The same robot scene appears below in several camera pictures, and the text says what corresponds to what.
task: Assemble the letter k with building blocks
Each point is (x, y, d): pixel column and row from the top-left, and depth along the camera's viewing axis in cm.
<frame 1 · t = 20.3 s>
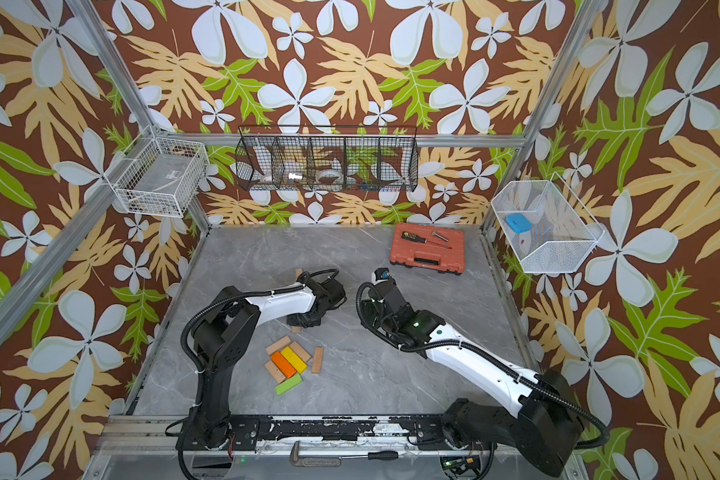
left hand: (304, 317, 95), fingers open
right hand: (363, 304, 81), fingers open
red tool case: (438, 247, 110), point 5 cm above the table
wooden block diagonal: (317, 360, 88), on the table
orange block: (284, 364, 86), point 2 cm above the table
yellow block: (296, 360, 88), on the table
green block: (288, 384, 84), on the table
wooden block beside orange: (275, 373, 85), on the table
wooden block number 53: (278, 345, 90), on the table
wooden block beside yellow: (300, 351, 88), point 2 cm above the table
screwdriver in case: (409, 236, 110), point 8 cm above the table

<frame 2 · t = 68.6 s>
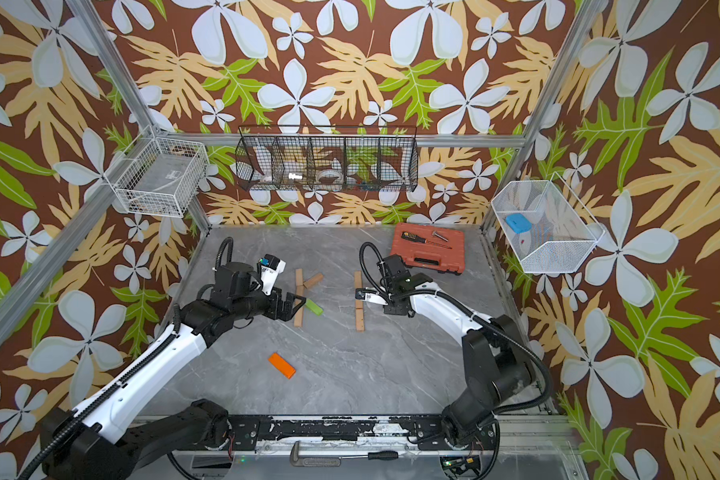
left hand: (292, 291, 78), fingers open
right hand: (391, 291, 92), fingers open
wooden block diagonal: (313, 280, 106), on the table
green block: (313, 307, 96), point 3 cm above the table
wooden block beside orange: (359, 318, 95), point 2 cm above the table
wooden block number 53: (359, 307, 98), point 2 cm above the table
wooden block stem: (298, 317, 73), point 22 cm above the table
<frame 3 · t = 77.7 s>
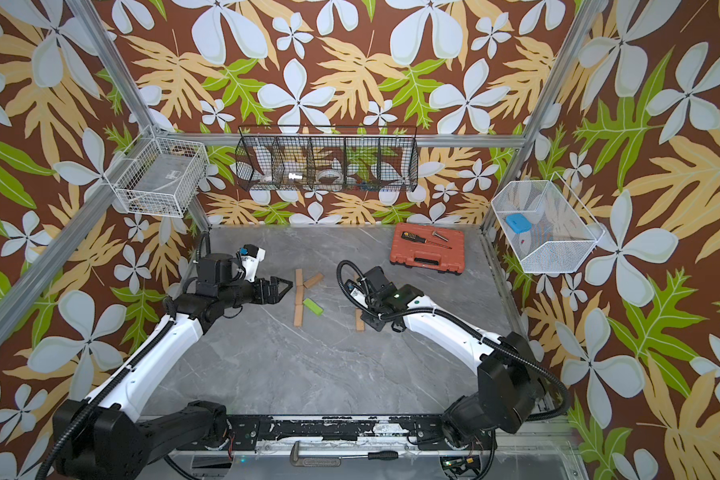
left hand: (280, 279, 80), fingers open
right hand: (370, 306, 86), fingers open
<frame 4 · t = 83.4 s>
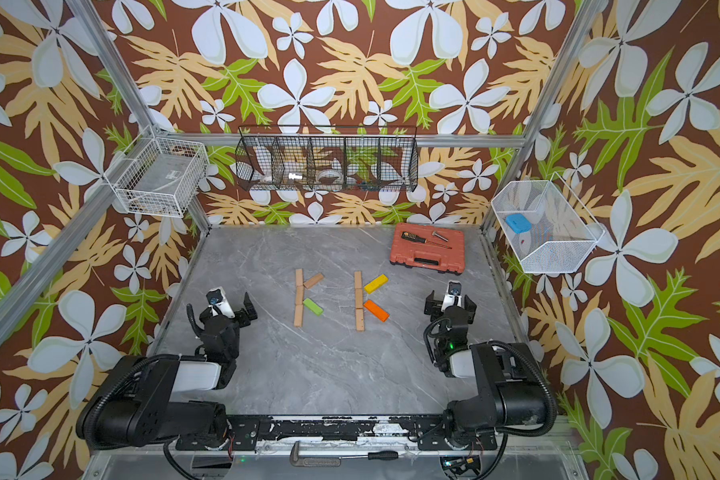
left hand: (230, 295, 88), fingers open
right hand: (447, 293, 91), fingers open
